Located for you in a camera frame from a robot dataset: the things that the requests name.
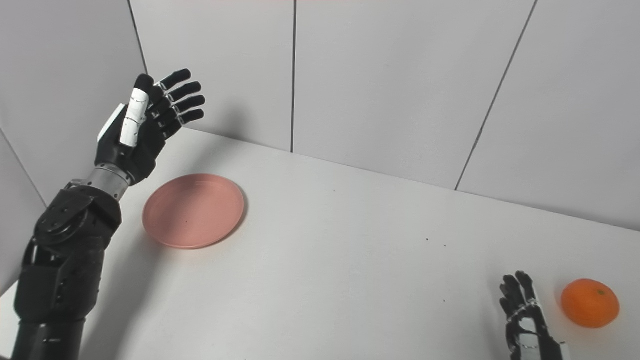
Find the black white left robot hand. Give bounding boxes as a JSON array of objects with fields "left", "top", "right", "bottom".
[{"left": 94, "top": 68, "right": 206, "bottom": 187}]

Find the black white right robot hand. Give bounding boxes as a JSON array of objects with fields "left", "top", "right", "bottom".
[{"left": 499, "top": 270, "right": 571, "bottom": 360}]

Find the orange fruit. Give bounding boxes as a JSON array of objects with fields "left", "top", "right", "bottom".
[{"left": 560, "top": 278, "right": 621, "bottom": 329}]

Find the pink round plate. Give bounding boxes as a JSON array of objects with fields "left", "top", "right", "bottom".
[{"left": 142, "top": 173, "right": 246, "bottom": 250}]

